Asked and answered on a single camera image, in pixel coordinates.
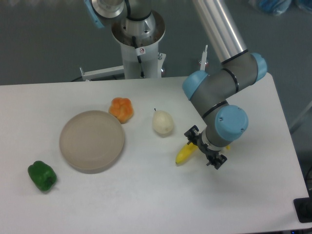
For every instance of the green bell pepper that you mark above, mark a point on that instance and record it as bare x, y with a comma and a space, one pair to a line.
42, 175

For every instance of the blue plastic bag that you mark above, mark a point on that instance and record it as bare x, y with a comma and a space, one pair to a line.
273, 7

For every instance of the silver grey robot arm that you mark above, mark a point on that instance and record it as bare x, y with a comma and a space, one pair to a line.
208, 93

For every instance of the white metal bracket right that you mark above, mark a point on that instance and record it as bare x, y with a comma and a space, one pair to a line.
203, 62

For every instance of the white metal bracket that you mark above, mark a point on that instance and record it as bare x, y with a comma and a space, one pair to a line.
101, 73
203, 62

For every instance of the white pear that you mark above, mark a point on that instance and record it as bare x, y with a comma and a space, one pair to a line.
162, 123

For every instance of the beige round plate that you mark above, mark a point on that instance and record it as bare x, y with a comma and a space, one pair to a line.
92, 141

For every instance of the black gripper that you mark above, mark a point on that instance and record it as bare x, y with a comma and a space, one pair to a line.
211, 151

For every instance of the black device at table edge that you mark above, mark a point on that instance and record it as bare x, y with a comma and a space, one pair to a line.
303, 208

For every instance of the white metal bracket left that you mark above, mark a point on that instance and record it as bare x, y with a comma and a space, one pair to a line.
101, 73

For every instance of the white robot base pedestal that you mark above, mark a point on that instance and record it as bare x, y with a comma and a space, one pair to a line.
139, 45

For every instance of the orange pumpkin toy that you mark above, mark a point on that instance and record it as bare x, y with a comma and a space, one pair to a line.
122, 109

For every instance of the yellow banana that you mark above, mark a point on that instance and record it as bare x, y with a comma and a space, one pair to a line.
185, 153

